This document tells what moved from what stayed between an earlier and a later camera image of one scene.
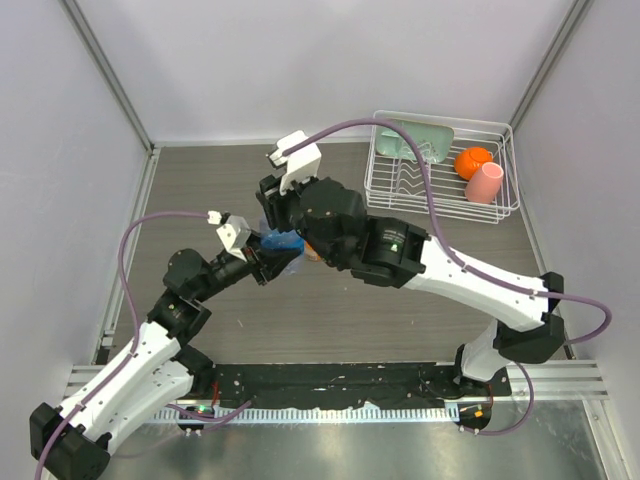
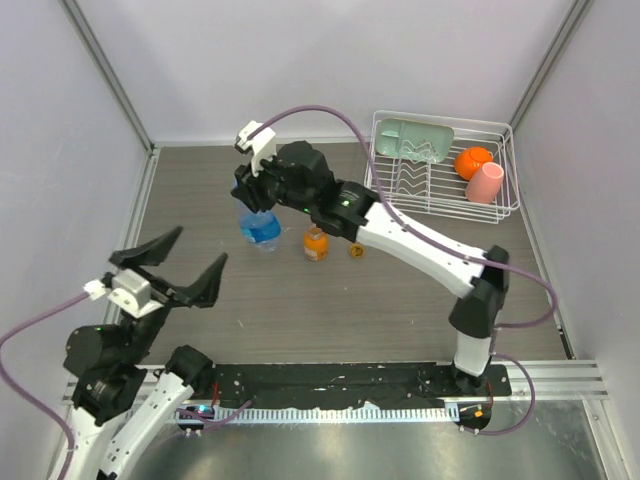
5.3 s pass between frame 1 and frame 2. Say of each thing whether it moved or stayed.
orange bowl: stayed
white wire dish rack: stayed
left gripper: moved
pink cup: stayed
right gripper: moved
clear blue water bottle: moved
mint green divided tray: stayed
